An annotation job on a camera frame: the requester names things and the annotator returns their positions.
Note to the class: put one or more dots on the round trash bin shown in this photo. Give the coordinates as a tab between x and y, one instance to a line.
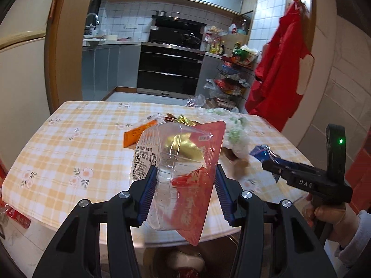
156	257

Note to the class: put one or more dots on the crumpled plastic bag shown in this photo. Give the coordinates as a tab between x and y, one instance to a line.
197	100

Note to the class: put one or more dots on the black range hood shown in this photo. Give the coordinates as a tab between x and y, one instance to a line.
176	24

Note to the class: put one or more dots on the green glass bottle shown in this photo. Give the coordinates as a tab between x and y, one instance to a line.
237	49

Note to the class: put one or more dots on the black built-in oven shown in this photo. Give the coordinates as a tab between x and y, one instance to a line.
168	69

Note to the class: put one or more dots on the clear plastic blister package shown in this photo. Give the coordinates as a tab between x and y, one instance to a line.
179	162

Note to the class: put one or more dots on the red packets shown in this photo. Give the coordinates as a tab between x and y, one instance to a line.
17	217

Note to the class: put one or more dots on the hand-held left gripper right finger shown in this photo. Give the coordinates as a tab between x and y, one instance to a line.
221	191

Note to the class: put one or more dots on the person's right forearm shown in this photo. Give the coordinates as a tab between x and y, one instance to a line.
359	246

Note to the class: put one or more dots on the black wok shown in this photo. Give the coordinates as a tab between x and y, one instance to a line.
189	38

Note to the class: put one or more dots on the blue foil wrapper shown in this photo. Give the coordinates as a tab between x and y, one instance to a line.
260	152

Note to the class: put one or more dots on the clear green-printed plastic bag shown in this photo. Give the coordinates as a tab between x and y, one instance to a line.
237	133

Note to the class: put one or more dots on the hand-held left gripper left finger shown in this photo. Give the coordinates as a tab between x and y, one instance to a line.
147	191

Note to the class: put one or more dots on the group of condiment bottles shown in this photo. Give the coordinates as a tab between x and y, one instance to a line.
213	42

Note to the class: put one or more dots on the chrome kitchen faucet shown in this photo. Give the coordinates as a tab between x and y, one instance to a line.
94	17

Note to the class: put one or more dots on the checked floral tablecloth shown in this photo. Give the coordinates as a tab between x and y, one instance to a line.
72	150

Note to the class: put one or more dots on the cream refrigerator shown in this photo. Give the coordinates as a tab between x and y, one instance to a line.
20	87

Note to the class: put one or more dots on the person's right hand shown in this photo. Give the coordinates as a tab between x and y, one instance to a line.
333	217

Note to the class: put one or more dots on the steel pot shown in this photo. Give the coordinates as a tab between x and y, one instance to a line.
161	13

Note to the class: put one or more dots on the cardboard box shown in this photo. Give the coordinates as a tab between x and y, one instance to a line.
236	39

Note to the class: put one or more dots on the grey lower kitchen cabinets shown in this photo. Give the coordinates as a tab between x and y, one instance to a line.
101	69

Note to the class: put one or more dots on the orange snack packet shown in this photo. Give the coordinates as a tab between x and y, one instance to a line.
134	136

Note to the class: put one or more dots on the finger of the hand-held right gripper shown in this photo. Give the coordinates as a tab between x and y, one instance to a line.
274	169
295	164

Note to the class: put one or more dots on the wooden door frame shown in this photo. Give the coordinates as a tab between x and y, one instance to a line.
69	49

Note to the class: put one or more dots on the red hanging garment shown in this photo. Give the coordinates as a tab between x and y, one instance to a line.
278	63

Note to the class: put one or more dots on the gold foil wrapper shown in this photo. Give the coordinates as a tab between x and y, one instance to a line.
184	120

